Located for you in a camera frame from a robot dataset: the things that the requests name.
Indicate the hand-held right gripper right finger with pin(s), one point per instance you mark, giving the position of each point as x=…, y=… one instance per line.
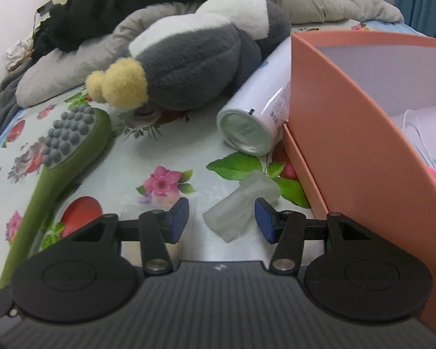
x=265, y=221

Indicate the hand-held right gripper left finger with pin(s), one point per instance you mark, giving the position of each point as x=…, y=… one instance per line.
x=178, y=220

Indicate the pink cardboard box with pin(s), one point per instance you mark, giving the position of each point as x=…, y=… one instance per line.
x=348, y=134

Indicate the floral printed bed mat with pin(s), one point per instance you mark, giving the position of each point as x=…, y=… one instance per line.
x=189, y=145

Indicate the white spray can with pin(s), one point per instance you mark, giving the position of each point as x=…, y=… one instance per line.
x=269, y=91

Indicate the green massage hammer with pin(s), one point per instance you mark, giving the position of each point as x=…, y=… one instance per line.
x=51, y=181

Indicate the grey penguin plush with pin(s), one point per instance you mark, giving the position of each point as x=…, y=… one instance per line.
x=189, y=65

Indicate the dark grey blanket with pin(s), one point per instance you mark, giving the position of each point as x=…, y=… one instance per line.
x=3, y=105

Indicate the black jacket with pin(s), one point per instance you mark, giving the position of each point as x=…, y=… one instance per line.
x=130, y=0

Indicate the beige duvet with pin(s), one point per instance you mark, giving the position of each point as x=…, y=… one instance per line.
x=330, y=0

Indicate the black wall plug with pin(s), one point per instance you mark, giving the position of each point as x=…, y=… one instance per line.
x=43, y=9

